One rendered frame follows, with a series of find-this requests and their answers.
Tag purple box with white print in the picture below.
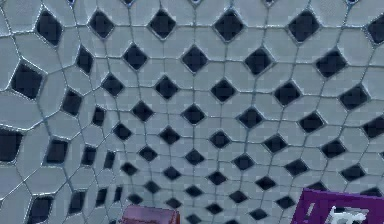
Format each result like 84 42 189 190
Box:
290 188 384 224

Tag maroon red box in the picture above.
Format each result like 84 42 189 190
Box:
117 204 181 224

